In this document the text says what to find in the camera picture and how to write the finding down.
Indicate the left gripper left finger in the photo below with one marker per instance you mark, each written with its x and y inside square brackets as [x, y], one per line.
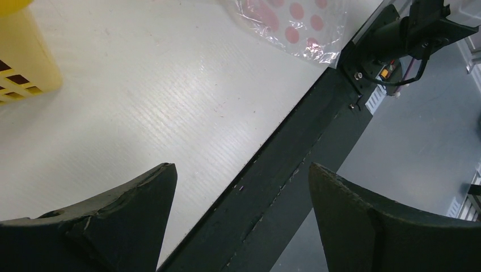
[121, 229]

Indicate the clear pink-dotted zip bag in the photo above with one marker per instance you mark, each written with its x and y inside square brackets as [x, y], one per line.
[309, 30]

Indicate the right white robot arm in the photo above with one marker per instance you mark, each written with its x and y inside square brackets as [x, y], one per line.
[428, 25]

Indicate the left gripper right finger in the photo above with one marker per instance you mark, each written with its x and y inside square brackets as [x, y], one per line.
[361, 230]

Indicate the yellow plastic basket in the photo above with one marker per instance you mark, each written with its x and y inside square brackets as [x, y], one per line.
[27, 66]

